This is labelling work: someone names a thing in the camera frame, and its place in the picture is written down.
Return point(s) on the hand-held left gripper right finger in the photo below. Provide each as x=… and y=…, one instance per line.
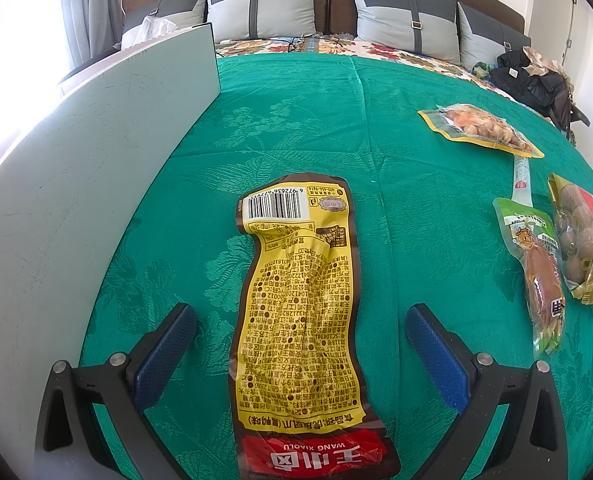
x=436, y=360

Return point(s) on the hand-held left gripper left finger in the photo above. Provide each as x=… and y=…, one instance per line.
x=159, y=360

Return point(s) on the green drumstick packet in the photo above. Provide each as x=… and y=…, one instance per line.
x=536, y=270

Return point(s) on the yellow packet with red end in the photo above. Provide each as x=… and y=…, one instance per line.
x=296, y=285

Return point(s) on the white cardboard box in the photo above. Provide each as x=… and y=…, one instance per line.
x=76, y=185

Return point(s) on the gold packet of eggs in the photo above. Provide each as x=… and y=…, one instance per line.
x=583, y=230

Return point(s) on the sausage stick packet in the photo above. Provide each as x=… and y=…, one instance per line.
x=521, y=180

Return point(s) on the yellow-edged nut packet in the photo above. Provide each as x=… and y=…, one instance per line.
x=476, y=127

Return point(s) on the green patterned tablecloth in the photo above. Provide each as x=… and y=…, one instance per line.
x=301, y=125

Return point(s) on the black jacket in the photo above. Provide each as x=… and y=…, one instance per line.
x=526, y=87

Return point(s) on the brown leather bag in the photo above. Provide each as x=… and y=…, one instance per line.
x=563, y=100

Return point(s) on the green leafy cloth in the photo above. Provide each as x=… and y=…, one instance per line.
x=482, y=70

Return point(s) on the floral bed sheet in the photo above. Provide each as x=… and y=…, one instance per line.
x=401, y=50

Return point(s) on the beige patterned cloth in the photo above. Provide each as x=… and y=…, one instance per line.
x=541, y=62

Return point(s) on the grey two-tone pillow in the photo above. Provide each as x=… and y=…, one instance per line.
x=391, y=25
x=486, y=45
x=276, y=15
x=176, y=7

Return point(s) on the clear plastic bag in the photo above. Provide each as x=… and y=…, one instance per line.
x=156, y=27

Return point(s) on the white door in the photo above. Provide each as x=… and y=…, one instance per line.
x=588, y=35

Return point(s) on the grey curtain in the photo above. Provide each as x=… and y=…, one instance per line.
x=86, y=0

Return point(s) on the brown padded headboard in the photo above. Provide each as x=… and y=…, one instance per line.
x=339, y=5

